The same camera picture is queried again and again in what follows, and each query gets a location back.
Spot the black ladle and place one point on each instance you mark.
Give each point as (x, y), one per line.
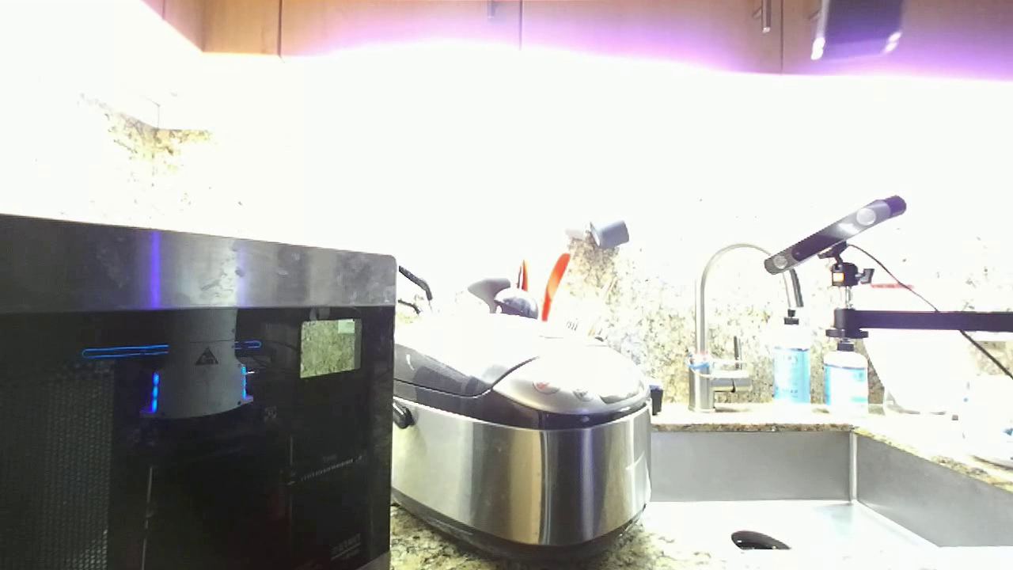
(509, 302)

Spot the orange spatula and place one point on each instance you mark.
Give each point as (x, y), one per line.
(556, 284)

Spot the grey utensil head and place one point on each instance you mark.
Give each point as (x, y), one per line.
(604, 232)

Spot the stainless steel rice cooker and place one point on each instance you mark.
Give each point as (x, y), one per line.
(528, 454)

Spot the chrome kitchen faucet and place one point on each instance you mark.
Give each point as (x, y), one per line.
(701, 317)

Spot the wooden upper cabinets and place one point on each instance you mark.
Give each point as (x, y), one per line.
(422, 21)

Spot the blue liquid soap bottle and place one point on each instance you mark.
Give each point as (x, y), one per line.
(791, 368)

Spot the stainless steel sink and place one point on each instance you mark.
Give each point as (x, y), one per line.
(761, 470)

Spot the clear soap bottle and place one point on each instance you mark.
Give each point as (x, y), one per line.
(846, 382)

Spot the black sink drain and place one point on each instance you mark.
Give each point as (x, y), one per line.
(761, 539)

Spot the black stereo camera bar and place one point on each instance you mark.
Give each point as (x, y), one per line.
(835, 236)

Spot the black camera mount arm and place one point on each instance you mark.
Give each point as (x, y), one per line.
(920, 321)

